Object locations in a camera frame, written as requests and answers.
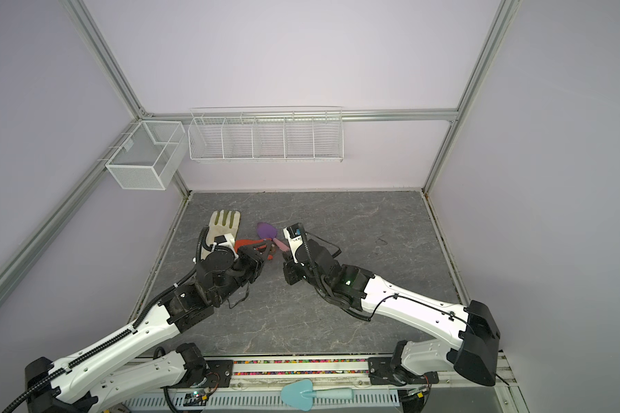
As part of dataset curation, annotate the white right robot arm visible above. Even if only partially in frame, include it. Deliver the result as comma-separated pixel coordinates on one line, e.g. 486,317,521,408
283,224,500,386

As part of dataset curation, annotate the cream and green work glove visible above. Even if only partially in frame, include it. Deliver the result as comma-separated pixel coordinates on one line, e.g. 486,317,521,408
200,210,241,251

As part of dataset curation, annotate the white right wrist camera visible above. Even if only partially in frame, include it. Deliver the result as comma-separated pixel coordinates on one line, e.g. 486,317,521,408
283,223,305,263

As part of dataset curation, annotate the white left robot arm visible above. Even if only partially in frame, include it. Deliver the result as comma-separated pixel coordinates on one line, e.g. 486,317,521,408
5,234,272,412

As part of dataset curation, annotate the white slotted cable duct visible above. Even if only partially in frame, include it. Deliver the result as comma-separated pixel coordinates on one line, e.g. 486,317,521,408
123,389,401,412

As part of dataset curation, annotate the purple garden trowel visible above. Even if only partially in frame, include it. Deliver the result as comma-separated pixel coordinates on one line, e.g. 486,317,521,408
256,222,290,253

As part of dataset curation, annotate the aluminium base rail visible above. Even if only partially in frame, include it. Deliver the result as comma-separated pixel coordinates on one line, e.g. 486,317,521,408
84,352,518,391

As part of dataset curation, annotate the red rubber glove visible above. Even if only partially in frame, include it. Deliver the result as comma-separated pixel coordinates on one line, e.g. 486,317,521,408
234,239,277,260

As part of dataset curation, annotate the white wire shelf basket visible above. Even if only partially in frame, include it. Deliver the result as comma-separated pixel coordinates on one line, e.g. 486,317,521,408
188,106,344,163

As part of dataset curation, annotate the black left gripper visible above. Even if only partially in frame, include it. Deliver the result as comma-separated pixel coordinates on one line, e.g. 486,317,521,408
214,240,272,305

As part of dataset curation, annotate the teal garden trowel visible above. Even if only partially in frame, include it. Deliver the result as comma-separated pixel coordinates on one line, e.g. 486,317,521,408
280,379,354,411

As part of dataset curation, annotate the white mesh box basket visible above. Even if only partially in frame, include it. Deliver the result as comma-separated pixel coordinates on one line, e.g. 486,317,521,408
106,120,189,190

